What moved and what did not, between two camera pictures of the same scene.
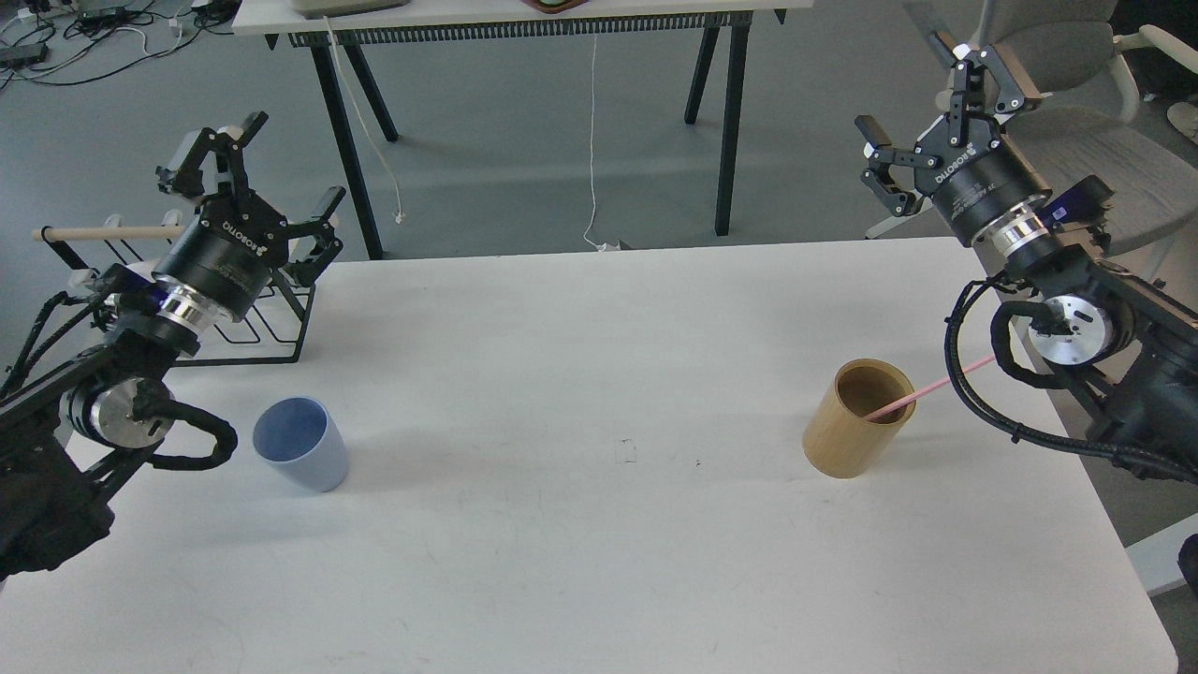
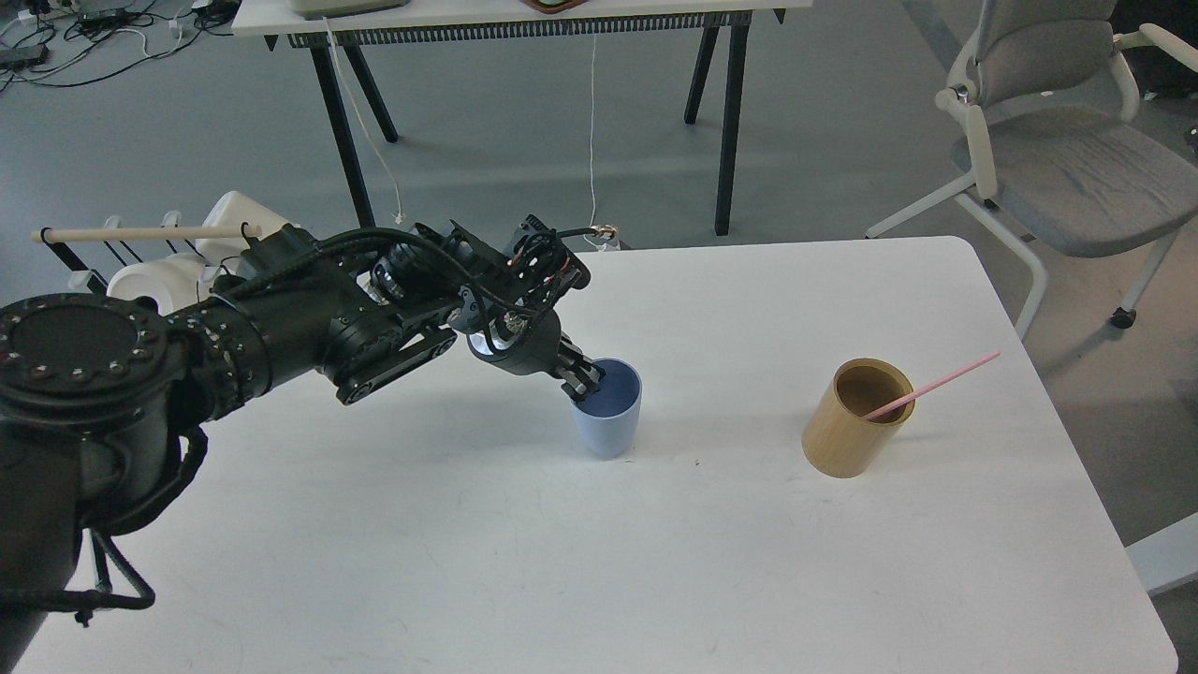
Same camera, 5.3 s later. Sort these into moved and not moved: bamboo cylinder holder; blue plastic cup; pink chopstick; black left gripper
Moved: black left gripper; blue plastic cup
Not moved: pink chopstick; bamboo cylinder holder
